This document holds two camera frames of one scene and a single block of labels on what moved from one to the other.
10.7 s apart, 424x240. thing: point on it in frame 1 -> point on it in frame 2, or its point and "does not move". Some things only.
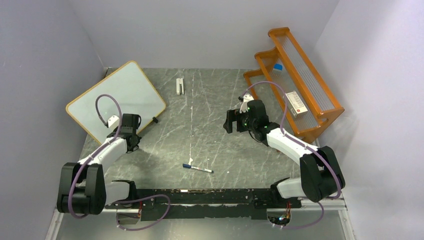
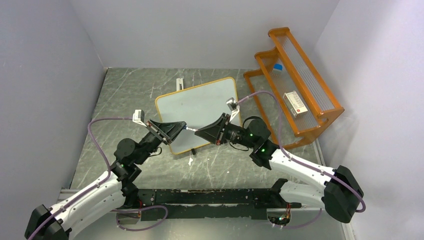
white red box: (294, 103) does not move
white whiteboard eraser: (179, 81) does not move
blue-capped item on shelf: (278, 66) does not move
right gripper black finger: (231, 116) -> (211, 132)
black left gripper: (139, 138) -> (167, 130)
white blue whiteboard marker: (198, 168) -> (191, 129)
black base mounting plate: (221, 203) does not move
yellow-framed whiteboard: (131, 87) -> (196, 105)
